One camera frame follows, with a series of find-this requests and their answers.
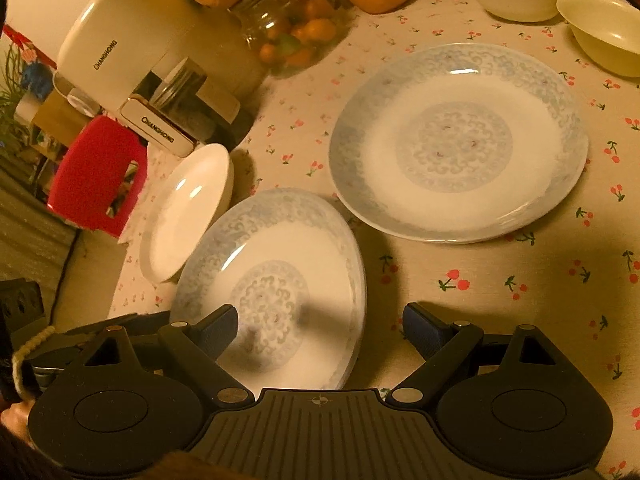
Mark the blue patterned plate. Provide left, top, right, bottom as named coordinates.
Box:
left=170, top=187, right=367, bottom=392
left=327, top=41, right=590, bottom=246

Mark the brown cardboard box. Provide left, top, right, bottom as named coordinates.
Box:
left=31, top=91, right=91, bottom=133

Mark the white deep plate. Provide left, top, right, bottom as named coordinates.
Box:
left=139, top=143, right=236, bottom=284

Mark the person's left hand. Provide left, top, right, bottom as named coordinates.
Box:
left=0, top=401, right=32, bottom=443

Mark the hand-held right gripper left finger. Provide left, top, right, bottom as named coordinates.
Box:
left=80, top=304, right=256, bottom=407

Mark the red plastic stool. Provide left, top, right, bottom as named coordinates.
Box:
left=46, top=115, right=149, bottom=239

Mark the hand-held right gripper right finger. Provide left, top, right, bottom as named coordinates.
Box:
left=387, top=302, right=567, bottom=407

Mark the white electric kettle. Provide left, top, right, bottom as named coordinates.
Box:
left=54, top=0, right=268, bottom=158

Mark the glass jar of small citrus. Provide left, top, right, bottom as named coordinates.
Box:
left=229, top=0, right=347, bottom=72

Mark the cherry print tablecloth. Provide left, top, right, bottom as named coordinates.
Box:
left=107, top=0, right=640, bottom=480

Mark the green plant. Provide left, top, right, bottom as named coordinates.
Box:
left=0, top=42, right=27, bottom=127

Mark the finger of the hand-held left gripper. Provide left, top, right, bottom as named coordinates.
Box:
left=65, top=310, right=172, bottom=356

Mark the white beaded cord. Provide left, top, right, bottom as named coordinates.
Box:
left=11, top=325, right=56, bottom=399

